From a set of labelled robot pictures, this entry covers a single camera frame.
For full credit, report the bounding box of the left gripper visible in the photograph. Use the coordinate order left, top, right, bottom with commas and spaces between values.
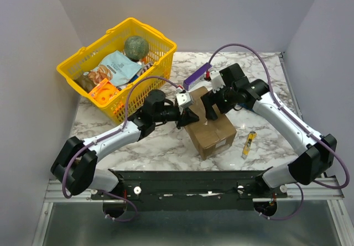
153, 106, 199, 129

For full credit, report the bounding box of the light blue snack bag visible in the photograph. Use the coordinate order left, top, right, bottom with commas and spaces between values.
84, 51, 142, 86

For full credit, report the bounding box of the orange toy package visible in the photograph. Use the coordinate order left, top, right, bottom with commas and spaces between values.
89, 78, 120, 105

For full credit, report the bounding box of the blue white product box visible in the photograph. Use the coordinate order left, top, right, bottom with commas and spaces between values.
238, 103, 253, 111

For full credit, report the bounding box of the brown cardboard express box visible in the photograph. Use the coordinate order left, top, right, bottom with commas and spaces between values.
185, 87, 237, 160

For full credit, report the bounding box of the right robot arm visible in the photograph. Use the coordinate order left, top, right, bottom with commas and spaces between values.
201, 64, 337, 197

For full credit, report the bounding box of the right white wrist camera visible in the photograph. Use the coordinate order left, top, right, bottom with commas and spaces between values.
209, 70, 226, 93

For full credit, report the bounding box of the purple long box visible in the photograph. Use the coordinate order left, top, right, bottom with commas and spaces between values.
183, 62, 212, 91

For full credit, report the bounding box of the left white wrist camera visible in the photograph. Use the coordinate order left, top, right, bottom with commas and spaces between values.
176, 91, 194, 109

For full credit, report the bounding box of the yellow utility knife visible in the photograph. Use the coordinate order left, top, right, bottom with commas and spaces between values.
242, 131, 257, 159

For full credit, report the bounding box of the green melon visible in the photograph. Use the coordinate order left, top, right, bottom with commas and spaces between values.
124, 35, 149, 61

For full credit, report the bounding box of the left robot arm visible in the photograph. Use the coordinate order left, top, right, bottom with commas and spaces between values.
50, 90, 199, 199

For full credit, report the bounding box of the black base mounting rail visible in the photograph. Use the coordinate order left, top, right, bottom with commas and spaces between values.
56, 170, 321, 212

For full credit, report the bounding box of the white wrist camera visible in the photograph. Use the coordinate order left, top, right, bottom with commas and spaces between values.
209, 70, 226, 93
176, 91, 194, 109

